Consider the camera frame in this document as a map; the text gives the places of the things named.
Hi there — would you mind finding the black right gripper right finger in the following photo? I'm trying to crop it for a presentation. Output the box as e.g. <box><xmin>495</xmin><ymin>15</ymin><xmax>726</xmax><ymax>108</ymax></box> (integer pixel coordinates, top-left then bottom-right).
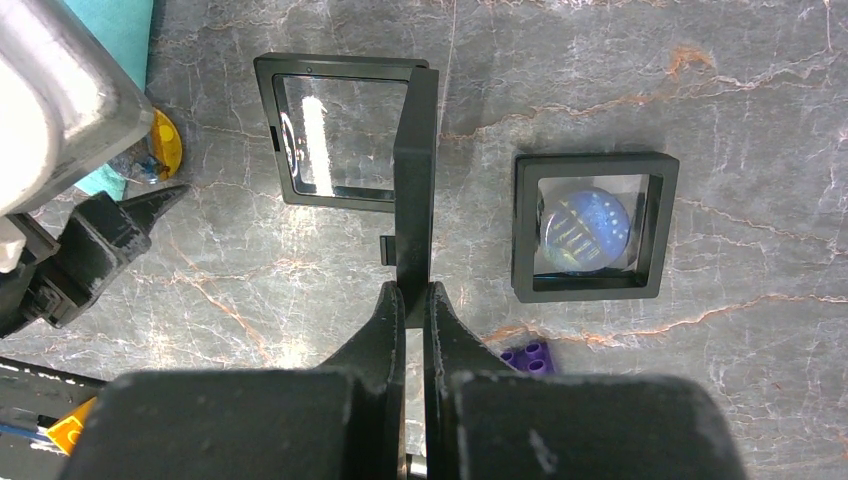
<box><xmin>424</xmin><ymin>282</ymin><xmax>746</xmax><ymax>479</ymax></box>

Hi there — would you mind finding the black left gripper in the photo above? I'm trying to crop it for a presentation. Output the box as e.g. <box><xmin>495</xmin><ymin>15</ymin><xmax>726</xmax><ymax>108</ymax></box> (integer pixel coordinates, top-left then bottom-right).
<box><xmin>1</xmin><ymin>185</ymin><xmax>190</xmax><ymax>338</ymax></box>

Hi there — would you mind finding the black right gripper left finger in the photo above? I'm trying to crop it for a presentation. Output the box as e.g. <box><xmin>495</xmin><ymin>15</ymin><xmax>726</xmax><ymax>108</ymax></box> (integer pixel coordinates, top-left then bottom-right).
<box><xmin>61</xmin><ymin>282</ymin><xmax>406</xmax><ymax>479</ymax></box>

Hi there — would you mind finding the orange round brooch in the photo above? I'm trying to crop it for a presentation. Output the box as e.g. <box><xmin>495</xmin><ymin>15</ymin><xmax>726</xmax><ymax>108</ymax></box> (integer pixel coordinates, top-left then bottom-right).
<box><xmin>149</xmin><ymin>108</ymin><xmax>183</xmax><ymax>183</ymax></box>

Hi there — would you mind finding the black square frame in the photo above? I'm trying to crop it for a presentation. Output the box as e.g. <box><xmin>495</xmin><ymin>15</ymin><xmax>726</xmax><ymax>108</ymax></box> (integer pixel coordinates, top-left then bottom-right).
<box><xmin>253</xmin><ymin>52</ymin><xmax>439</xmax><ymax>328</ymax></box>
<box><xmin>511</xmin><ymin>152</ymin><xmax>680</xmax><ymax>303</ymax></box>

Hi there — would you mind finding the mint green garment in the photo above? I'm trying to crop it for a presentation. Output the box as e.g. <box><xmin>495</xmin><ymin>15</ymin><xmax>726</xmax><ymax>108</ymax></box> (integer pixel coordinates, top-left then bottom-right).
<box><xmin>62</xmin><ymin>0</ymin><xmax>155</xmax><ymax>203</ymax></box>

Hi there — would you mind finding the blue starry round brooch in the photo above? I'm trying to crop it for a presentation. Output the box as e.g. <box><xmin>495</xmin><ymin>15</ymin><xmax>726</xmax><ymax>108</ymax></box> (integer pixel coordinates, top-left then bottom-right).
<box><xmin>534</xmin><ymin>187</ymin><xmax>632</xmax><ymax>276</ymax></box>

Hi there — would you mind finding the purple toy brick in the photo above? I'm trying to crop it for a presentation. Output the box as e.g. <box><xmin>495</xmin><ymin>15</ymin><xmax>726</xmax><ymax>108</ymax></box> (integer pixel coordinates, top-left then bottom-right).
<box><xmin>500</xmin><ymin>341</ymin><xmax>557</xmax><ymax>376</ymax></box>

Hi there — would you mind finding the orange diamond marker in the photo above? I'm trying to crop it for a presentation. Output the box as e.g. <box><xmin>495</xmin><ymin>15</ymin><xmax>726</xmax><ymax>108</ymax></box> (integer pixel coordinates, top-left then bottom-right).
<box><xmin>46</xmin><ymin>397</ymin><xmax>97</xmax><ymax>456</ymax></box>

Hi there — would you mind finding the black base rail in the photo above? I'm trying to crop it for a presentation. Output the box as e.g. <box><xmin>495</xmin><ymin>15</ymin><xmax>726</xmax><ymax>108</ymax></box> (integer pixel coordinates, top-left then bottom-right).
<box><xmin>1</xmin><ymin>358</ymin><xmax>105</xmax><ymax>479</ymax></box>

